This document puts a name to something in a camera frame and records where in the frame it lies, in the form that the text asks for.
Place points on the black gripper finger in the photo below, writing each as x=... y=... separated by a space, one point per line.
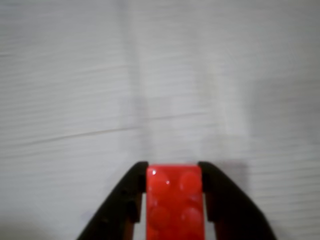
x=232 y=207
x=117 y=207

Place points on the red lego block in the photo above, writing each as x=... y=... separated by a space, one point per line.
x=175 y=205

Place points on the flattened cardboard sheet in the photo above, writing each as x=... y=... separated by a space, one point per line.
x=75 y=75

